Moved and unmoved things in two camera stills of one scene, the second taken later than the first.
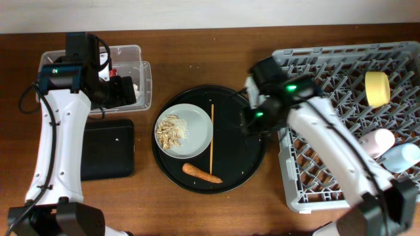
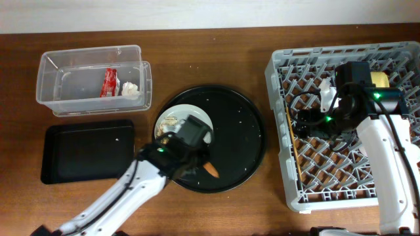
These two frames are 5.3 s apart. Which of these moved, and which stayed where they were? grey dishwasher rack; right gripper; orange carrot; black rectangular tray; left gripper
Moved: orange carrot; right gripper; left gripper
Stayed: grey dishwasher rack; black rectangular tray
